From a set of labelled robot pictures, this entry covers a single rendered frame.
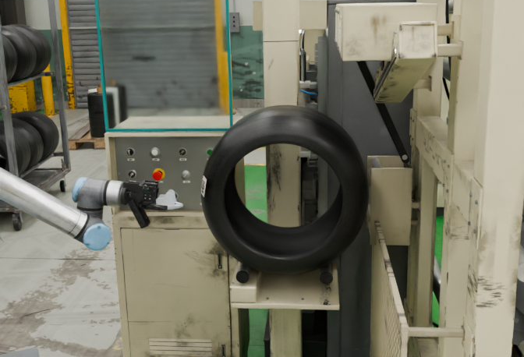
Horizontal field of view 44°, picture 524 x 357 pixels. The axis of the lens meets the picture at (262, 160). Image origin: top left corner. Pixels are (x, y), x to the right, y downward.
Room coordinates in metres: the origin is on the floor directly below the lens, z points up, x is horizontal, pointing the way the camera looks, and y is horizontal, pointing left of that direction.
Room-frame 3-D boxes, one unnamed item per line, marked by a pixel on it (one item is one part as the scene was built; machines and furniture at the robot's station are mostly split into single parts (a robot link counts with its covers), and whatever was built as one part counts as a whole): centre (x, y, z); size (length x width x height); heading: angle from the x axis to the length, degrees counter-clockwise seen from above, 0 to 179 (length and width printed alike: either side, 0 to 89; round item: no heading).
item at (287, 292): (2.17, -0.08, 0.80); 0.37 x 0.36 x 0.02; 85
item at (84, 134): (8.64, 2.09, 0.38); 1.20 x 0.80 x 0.76; 2
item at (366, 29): (2.01, -0.36, 1.71); 0.61 x 0.25 x 0.15; 175
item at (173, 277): (2.86, 0.38, 0.63); 0.56 x 0.41 x 1.27; 85
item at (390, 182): (2.35, -0.48, 1.05); 0.20 x 0.15 x 0.30; 175
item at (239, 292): (2.18, 0.06, 0.84); 0.36 x 0.09 x 0.06; 175
